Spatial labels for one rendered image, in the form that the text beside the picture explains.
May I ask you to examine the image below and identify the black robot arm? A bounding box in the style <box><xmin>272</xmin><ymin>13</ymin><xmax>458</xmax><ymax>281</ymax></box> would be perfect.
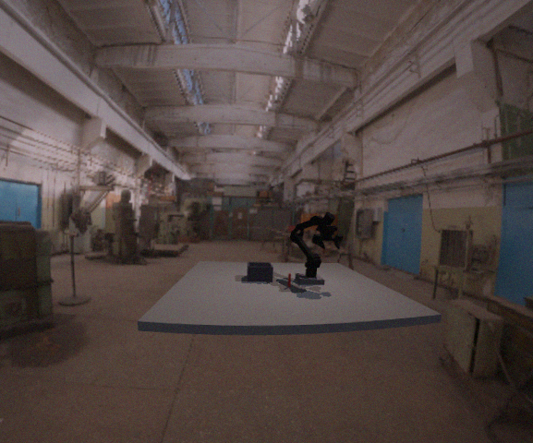
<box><xmin>290</xmin><ymin>212</ymin><xmax>337</xmax><ymax>279</ymax></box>

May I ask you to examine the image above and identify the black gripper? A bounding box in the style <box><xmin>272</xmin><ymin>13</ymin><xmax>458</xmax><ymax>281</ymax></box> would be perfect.
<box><xmin>312</xmin><ymin>228</ymin><xmax>344</xmax><ymax>250</ymax></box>

